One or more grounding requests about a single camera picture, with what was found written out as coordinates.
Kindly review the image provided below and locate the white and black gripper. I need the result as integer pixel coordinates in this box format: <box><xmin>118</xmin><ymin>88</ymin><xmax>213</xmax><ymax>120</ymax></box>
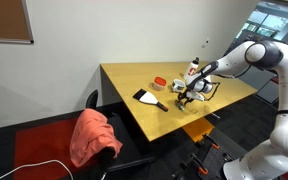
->
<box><xmin>176</xmin><ymin>89</ymin><xmax>206</xmax><ymax>110</ymax></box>

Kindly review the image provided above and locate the white patterned ceramic mug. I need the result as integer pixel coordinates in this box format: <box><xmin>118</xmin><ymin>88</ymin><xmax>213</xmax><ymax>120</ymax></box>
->
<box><xmin>171</xmin><ymin>78</ymin><xmax>186</xmax><ymax>94</ymax></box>

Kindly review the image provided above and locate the clear container with red lid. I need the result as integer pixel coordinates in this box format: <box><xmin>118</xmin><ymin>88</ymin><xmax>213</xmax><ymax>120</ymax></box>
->
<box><xmin>152</xmin><ymin>76</ymin><xmax>167</xmax><ymax>92</ymax></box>

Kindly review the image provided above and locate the white bottle with black cap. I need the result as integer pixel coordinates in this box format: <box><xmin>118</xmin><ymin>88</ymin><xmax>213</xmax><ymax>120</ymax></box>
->
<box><xmin>183</xmin><ymin>56</ymin><xmax>201</xmax><ymax>81</ymax></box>

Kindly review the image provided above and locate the black office chair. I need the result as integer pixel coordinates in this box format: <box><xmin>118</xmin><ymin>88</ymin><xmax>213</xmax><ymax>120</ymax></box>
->
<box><xmin>83</xmin><ymin>89</ymin><xmax>157</xmax><ymax>180</ymax></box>

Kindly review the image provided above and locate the orange-red cloth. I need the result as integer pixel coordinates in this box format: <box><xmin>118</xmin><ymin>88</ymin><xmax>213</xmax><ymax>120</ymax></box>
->
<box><xmin>69</xmin><ymin>108</ymin><xmax>124</xmax><ymax>168</ymax></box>

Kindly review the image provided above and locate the glass window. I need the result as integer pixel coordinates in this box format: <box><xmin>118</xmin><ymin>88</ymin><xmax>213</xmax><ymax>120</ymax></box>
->
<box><xmin>234</xmin><ymin>0</ymin><xmax>288</xmax><ymax>51</ymax></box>

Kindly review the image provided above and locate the brown cork board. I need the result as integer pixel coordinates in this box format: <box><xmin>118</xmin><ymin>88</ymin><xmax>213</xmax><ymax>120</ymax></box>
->
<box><xmin>0</xmin><ymin>0</ymin><xmax>35</xmax><ymax>45</ymax></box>

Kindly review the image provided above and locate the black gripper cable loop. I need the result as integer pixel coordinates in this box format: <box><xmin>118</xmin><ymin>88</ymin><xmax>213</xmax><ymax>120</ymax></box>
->
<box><xmin>203</xmin><ymin>81</ymin><xmax>222</xmax><ymax>102</ymax></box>

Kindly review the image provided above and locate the white brush with black handle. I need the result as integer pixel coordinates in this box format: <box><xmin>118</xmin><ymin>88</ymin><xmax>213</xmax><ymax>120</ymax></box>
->
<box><xmin>132</xmin><ymin>88</ymin><xmax>170</xmax><ymax>113</ymax></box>

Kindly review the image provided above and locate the black clamp with orange handle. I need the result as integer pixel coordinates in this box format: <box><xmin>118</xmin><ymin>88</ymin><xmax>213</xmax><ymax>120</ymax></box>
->
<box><xmin>200</xmin><ymin>132</ymin><xmax>221</xmax><ymax>150</ymax></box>
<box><xmin>189</xmin><ymin>152</ymin><xmax>209</xmax><ymax>176</ymax></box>

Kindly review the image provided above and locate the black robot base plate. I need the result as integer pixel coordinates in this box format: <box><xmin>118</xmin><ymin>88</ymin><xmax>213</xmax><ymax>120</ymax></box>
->
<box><xmin>172</xmin><ymin>127</ymin><xmax>252</xmax><ymax>180</ymax></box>

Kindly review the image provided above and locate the white cable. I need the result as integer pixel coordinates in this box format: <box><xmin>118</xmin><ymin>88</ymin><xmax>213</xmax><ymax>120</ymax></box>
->
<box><xmin>0</xmin><ymin>159</ymin><xmax>75</xmax><ymax>180</ymax></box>

